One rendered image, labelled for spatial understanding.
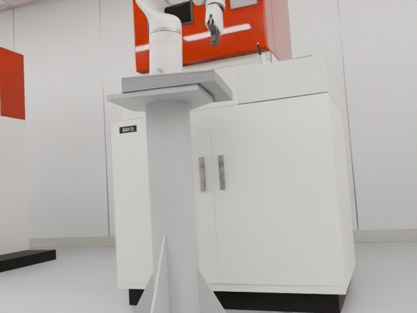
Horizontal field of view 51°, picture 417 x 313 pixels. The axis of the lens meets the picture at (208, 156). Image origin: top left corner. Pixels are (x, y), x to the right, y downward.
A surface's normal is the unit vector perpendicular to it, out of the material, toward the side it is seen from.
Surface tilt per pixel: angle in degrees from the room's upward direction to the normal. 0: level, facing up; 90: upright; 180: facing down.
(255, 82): 90
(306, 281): 90
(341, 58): 90
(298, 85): 90
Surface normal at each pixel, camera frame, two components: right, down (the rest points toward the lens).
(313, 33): -0.37, -0.06
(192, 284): 0.68, -0.11
